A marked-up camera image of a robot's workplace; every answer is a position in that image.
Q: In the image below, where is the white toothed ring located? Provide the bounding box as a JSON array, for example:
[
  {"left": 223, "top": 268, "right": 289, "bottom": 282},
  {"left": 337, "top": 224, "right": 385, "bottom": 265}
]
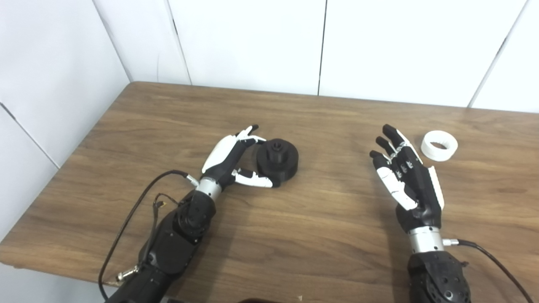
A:
[{"left": 421, "top": 130, "right": 459, "bottom": 162}]

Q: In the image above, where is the thick black left wrist cable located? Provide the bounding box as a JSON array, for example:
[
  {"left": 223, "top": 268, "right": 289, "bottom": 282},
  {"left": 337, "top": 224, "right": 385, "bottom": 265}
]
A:
[{"left": 98, "top": 169, "right": 199, "bottom": 301}]

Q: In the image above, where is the thick black right wrist cable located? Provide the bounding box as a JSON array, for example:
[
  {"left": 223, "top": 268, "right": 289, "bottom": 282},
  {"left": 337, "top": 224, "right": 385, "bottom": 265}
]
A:
[{"left": 442, "top": 238, "right": 533, "bottom": 303}]

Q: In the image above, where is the thin left arm wire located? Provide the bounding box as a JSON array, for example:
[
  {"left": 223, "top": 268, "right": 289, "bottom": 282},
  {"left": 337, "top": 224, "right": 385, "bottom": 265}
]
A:
[{"left": 152, "top": 193, "right": 181, "bottom": 219}]

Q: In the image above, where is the thick black wrist cable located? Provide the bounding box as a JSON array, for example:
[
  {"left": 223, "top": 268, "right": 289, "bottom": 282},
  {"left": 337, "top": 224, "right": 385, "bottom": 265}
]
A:
[
  {"left": 98, "top": 169, "right": 199, "bottom": 301},
  {"left": 442, "top": 238, "right": 533, "bottom": 303}
]

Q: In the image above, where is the round black stepped part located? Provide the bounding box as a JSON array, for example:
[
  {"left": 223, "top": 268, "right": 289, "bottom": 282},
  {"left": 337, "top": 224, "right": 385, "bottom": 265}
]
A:
[{"left": 256, "top": 138, "right": 300, "bottom": 188}]

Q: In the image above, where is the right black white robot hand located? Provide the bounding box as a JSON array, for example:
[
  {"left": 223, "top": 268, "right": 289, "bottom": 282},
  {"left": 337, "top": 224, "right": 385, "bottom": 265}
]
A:
[{"left": 369, "top": 124, "right": 445, "bottom": 233}]

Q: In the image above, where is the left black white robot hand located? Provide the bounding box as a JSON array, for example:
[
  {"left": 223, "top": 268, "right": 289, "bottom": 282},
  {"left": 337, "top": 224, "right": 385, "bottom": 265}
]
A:
[{"left": 201, "top": 124, "right": 273, "bottom": 190}]

